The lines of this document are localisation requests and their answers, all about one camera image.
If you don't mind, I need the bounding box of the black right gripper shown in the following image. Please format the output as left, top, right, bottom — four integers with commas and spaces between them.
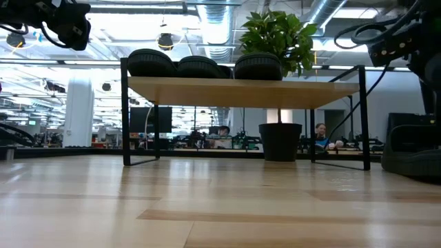
409, 40, 441, 115

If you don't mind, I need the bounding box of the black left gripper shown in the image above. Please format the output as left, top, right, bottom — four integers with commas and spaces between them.
41, 1, 92, 52

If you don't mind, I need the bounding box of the black foam slide sandal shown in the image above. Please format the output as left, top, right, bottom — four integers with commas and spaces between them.
380, 123, 441, 178
176, 55, 234, 80
126, 48, 179, 78
234, 52, 284, 81

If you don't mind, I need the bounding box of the black equipment case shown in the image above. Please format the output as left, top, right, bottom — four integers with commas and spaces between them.
387, 112, 437, 127

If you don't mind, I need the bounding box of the black ceiling dome device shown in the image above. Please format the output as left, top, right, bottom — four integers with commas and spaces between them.
6, 32, 26, 49
157, 32, 175, 52

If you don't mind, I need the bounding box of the white round pillar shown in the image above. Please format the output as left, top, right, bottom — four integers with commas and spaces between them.
62, 79, 95, 149

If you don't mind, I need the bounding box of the black computer monitor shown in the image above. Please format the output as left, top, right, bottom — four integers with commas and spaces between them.
129, 106, 173, 134

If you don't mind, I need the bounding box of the person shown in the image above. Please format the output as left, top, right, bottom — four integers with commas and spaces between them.
206, 125, 232, 149
313, 122, 345, 152

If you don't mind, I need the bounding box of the green leafy plant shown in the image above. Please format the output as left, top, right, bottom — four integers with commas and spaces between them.
239, 10, 319, 124

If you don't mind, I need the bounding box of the black plant pot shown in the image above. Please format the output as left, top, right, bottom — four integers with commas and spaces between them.
258, 123, 303, 163

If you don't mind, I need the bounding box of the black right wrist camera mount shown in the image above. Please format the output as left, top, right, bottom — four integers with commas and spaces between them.
367, 20, 425, 68

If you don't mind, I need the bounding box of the black right arm cable loop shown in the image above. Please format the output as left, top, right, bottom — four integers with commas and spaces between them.
333, 0, 427, 51

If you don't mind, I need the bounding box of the thin black hanging cable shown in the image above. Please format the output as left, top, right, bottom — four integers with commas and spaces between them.
322, 64, 391, 149

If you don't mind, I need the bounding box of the black curved hose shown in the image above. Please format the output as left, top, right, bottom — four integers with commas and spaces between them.
0, 122, 37, 148

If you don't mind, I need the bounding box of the silver ribbed ceiling duct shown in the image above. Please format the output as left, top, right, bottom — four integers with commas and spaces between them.
198, 0, 239, 63

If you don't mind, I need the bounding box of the wooden shelf with black frame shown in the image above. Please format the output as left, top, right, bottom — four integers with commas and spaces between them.
119, 57, 371, 172

